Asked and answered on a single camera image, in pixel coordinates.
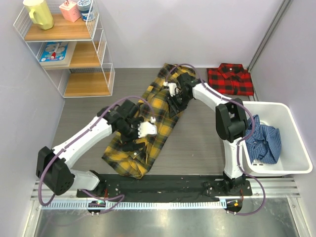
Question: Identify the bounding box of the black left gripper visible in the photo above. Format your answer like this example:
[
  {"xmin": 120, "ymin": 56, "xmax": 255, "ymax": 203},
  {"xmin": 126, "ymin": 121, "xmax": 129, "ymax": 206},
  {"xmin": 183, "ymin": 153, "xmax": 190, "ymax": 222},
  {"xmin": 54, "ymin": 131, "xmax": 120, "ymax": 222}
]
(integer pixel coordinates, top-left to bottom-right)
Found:
[{"xmin": 118, "ymin": 118, "xmax": 146, "ymax": 152}]

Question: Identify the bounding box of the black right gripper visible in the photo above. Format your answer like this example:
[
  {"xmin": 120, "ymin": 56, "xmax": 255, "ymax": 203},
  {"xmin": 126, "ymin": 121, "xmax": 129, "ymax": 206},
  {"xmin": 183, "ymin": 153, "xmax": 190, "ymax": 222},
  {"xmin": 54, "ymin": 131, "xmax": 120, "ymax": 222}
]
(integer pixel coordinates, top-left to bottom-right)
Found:
[{"xmin": 166, "ymin": 91, "xmax": 193, "ymax": 118}]

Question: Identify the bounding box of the yellow plaid long sleeve shirt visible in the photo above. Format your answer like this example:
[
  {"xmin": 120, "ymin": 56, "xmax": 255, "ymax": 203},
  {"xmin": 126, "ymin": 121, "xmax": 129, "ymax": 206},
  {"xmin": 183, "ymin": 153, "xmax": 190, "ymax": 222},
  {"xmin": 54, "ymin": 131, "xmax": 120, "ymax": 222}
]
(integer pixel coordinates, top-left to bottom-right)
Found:
[{"xmin": 102, "ymin": 63, "xmax": 198, "ymax": 180}]

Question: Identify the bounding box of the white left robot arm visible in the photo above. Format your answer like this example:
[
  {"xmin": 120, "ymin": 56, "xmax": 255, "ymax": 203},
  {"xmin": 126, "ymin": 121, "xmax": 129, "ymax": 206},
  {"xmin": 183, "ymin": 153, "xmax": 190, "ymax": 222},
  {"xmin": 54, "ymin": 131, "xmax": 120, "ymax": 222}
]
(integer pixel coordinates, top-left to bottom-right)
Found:
[{"xmin": 36, "ymin": 97, "xmax": 157, "ymax": 197}]

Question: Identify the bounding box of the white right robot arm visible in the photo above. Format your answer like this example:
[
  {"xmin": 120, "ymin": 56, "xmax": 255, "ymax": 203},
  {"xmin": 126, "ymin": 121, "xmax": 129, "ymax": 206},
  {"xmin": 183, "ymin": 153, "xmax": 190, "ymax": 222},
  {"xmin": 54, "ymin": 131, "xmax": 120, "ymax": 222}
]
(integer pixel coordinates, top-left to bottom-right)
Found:
[{"xmin": 163, "ymin": 73, "xmax": 248, "ymax": 195}]

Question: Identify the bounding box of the red plaid folded shirt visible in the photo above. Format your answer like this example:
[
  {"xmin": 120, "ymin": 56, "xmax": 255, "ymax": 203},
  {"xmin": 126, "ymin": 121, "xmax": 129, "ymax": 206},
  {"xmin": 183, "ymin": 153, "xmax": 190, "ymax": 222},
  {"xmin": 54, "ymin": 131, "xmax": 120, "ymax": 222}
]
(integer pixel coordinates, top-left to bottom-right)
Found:
[{"xmin": 207, "ymin": 63, "xmax": 254, "ymax": 96}]

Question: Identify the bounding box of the blue checked shirt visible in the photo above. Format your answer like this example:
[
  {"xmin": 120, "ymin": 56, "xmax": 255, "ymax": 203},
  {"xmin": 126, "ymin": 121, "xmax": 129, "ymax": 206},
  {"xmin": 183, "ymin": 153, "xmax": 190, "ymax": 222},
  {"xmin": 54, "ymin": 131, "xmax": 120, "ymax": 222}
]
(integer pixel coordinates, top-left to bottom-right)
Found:
[{"xmin": 245, "ymin": 115, "xmax": 281, "ymax": 164}]

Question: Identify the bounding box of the blue white book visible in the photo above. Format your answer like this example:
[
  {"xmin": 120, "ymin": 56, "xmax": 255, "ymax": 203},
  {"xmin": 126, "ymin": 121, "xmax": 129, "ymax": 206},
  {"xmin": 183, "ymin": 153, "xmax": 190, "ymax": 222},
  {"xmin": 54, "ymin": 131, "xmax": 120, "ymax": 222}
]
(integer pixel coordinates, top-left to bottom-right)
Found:
[{"xmin": 39, "ymin": 41, "xmax": 77, "ymax": 69}]

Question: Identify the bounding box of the white plastic bin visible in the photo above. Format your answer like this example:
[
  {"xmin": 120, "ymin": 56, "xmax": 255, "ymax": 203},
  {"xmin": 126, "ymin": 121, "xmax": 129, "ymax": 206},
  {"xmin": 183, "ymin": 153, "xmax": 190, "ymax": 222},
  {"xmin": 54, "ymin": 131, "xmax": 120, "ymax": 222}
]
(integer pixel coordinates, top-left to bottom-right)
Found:
[{"xmin": 242, "ymin": 101, "xmax": 313, "ymax": 177}]

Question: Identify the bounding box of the blue white patterned cup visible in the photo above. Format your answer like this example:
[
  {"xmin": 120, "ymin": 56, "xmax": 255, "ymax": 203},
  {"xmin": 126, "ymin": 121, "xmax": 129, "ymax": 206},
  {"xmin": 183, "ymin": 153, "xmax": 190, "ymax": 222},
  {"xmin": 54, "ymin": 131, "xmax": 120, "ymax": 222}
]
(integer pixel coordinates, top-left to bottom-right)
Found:
[{"xmin": 77, "ymin": 0, "xmax": 95, "ymax": 22}]

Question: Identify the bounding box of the pink box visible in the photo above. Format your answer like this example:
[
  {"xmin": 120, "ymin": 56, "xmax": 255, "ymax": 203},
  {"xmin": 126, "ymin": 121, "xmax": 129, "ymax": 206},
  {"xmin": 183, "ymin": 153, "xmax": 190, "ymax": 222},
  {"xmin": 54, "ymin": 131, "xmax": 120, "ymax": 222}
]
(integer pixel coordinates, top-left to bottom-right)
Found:
[{"xmin": 59, "ymin": 0, "xmax": 80, "ymax": 22}]

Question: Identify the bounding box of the yellow pitcher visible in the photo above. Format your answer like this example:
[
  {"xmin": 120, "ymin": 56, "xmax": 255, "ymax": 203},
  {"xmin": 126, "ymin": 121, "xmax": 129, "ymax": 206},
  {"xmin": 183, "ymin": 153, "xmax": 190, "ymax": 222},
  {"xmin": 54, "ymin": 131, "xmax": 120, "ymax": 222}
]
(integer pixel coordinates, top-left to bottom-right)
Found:
[{"xmin": 23, "ymin": 0, "xmax": 54, "ymax": 30}]

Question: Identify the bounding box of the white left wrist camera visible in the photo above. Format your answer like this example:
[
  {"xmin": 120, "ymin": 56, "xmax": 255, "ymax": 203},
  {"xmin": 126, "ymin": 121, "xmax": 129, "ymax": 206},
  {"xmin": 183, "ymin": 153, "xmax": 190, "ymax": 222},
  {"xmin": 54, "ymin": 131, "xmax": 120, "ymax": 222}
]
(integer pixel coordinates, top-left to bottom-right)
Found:
[{"xmin": 137, "ymin": 117, "xmax": 158, "ymax": 138}]

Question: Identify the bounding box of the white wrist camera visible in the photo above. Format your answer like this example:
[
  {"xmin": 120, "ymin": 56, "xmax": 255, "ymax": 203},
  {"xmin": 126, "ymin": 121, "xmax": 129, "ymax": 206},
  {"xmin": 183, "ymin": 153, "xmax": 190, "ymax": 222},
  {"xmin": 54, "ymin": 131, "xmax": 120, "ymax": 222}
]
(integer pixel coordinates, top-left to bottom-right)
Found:
[
  {"xmin": 163, "ymin": 81, "xmax": 179, "ymax": 97},
  {"xmin": 137, "ymin": 117, "xmax": 158, "ymax": 138}
]

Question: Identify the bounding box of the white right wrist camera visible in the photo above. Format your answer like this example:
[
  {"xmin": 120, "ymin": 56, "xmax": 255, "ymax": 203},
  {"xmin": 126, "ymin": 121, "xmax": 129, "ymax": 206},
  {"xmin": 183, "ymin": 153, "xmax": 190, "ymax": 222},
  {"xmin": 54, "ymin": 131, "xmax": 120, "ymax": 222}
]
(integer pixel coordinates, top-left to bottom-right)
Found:
[{"xmin": 163, "ymin": 81, "xmax": 179, "ymax": 97}]

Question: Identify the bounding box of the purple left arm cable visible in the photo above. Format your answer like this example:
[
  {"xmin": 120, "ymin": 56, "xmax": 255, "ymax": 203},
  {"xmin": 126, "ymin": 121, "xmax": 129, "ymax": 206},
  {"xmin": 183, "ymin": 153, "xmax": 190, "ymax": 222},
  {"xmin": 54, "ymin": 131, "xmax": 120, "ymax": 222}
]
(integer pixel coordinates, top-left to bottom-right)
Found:
[{"xmin": 38, "ymin": 96, "xmax": 156, "ymax": 215}]

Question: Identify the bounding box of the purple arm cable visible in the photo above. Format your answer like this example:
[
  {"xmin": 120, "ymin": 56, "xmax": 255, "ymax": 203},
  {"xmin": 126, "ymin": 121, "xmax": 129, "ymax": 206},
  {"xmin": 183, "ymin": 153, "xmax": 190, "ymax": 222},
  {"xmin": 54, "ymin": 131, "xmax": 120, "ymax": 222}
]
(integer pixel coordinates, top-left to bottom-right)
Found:
[
  {"xmin": 38, "ymin": 96, "xmax": 156, "ymax": 215},
  {"xmin": 164, "ymin": 63, "xmax": 266, "ymax": 217}
]

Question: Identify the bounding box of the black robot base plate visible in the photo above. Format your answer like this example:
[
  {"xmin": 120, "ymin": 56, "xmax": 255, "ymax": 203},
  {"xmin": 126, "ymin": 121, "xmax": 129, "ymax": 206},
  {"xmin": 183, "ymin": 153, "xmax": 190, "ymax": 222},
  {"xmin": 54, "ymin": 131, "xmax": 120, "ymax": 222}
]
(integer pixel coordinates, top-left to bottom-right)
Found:
[{"xmin": 76, "ymin": 174, "xmax": 254, "ymax": 202}]

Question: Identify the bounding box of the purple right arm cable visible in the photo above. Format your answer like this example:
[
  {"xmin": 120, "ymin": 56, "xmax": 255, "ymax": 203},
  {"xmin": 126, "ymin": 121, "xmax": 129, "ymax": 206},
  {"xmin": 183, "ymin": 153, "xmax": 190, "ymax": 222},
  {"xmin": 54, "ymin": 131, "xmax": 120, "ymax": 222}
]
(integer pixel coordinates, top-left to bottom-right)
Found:
[{"xmin": 164, "ymin": 63, "xmax": 266, "ymax": 217}]

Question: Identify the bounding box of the white wire wooden shelf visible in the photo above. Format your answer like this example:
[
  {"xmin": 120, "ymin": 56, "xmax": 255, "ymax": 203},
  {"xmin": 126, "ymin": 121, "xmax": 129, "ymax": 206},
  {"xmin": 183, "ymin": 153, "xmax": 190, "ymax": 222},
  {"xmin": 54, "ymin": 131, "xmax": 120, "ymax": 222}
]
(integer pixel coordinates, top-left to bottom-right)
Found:
[{"xmin": 14, "ymin": 0, "xmax": 115, "ymax": 98}]

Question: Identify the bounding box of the aluminium rail frame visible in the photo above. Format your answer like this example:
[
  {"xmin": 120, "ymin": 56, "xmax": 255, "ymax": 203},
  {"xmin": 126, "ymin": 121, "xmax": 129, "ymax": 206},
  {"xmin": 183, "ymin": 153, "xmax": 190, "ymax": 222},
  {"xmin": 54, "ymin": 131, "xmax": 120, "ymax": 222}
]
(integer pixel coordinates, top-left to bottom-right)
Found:
[{"xmin": 24, "ymin": 174, "xmax": 311, "ymax": 237}]

